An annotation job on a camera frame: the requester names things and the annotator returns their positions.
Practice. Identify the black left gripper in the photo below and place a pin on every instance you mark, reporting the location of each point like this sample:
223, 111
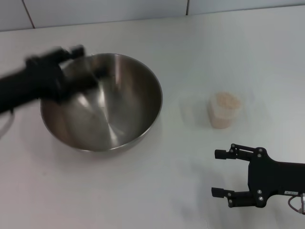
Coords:
31, 81

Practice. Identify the clear plastic cup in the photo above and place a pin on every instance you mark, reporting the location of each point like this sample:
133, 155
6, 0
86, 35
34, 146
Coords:
220, 120

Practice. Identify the white rice grains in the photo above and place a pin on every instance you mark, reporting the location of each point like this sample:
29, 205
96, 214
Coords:
227, 100

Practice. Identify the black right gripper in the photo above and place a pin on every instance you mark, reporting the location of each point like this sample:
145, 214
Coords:
269, 176

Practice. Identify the stainless steel mixing bowl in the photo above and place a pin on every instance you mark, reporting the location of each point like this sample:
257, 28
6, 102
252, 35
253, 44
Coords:
124, 100

